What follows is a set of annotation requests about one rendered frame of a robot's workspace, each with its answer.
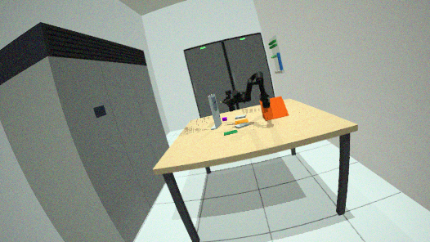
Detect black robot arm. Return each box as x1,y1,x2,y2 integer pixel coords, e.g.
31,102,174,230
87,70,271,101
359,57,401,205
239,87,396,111
226,71,270,108

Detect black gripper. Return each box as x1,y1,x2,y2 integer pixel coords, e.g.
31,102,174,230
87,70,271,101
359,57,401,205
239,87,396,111
222,90,237,112

